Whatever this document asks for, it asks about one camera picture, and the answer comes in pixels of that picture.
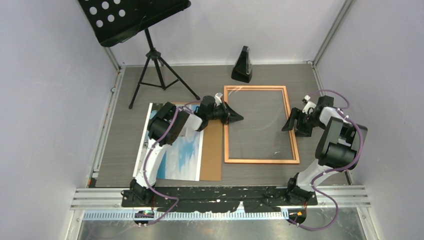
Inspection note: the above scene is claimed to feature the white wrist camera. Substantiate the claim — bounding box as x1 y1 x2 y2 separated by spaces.
214 92 223 106
302 95 317 115

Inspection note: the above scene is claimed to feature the orange wooden picture frame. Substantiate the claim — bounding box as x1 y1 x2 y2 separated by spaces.
223 85 301 165

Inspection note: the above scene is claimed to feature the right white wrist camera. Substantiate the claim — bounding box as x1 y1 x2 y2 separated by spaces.
302 95 317 115

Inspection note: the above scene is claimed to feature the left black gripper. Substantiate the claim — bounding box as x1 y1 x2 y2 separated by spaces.
207 102 244 127

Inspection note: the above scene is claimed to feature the building and sky photo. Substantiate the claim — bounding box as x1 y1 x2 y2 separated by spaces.
132 103 204 181

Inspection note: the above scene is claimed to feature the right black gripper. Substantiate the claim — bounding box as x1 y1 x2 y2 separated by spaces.
281 107 326 138

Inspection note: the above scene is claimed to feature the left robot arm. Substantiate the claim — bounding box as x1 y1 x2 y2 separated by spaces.
121 93 244 207

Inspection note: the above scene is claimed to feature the white slotted cable duct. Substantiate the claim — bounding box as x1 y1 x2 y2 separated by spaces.
82 209 289 221

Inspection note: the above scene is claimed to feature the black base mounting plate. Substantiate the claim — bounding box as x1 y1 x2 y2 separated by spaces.
121 186 318 213

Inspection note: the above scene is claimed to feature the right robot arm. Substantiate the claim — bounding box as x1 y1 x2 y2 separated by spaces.
281 95 368 205

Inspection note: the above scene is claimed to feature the clear acrylic sheet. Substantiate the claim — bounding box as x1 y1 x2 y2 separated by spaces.
228 91 293 160

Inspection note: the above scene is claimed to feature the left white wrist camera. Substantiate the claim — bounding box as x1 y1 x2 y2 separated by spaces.
214 92 223 106

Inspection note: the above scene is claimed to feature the black music stand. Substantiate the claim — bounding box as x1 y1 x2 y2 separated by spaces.
78 0 200 109

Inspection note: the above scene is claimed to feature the black metronome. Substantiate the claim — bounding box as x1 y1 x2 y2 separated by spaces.
231 45 253 83

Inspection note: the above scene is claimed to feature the brown cardboard backing board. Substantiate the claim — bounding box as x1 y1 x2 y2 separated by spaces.
173 101 223 182

